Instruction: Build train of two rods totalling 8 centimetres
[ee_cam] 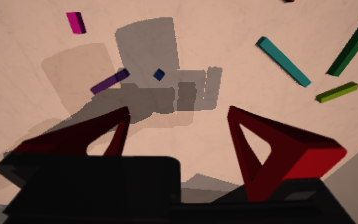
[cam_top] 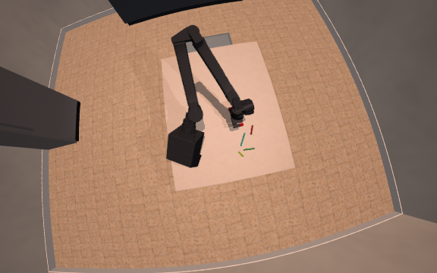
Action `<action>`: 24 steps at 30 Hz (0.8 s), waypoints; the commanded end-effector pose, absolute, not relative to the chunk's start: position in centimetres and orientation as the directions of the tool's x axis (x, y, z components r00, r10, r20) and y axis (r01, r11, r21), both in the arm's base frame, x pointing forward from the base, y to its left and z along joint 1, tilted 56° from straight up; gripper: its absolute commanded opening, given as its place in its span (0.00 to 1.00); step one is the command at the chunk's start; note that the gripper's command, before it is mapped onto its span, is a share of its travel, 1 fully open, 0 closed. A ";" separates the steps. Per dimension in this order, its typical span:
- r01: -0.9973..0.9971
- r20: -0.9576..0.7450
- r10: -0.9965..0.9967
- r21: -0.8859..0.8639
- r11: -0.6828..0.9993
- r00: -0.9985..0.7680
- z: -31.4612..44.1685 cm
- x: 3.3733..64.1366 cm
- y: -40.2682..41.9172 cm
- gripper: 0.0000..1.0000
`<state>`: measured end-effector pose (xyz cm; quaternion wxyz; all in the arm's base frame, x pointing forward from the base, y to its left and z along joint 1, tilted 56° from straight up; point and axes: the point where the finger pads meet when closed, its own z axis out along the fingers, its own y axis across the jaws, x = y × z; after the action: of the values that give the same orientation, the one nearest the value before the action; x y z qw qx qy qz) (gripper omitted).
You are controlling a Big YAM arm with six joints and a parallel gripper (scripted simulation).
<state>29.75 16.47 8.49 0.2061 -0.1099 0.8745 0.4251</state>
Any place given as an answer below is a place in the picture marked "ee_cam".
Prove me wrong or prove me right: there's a turquoise rod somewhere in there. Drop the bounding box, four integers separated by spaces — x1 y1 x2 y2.
257 36 312 88

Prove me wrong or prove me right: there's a lime green rod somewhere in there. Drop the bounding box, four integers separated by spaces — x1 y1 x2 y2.
316 81 358 103

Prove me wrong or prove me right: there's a dark purple rod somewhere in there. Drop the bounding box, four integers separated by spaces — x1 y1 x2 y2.
90 68 130 95

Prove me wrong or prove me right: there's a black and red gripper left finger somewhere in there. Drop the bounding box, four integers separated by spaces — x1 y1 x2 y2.
10 106 131 155

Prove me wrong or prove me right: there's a small magenta block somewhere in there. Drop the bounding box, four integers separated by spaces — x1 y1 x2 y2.
66 12 87 34

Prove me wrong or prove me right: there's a dark green flat bar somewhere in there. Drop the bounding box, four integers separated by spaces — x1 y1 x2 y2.
327 29 358 77

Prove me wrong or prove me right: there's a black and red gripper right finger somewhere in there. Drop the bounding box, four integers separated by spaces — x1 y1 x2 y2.
227 106 347 202

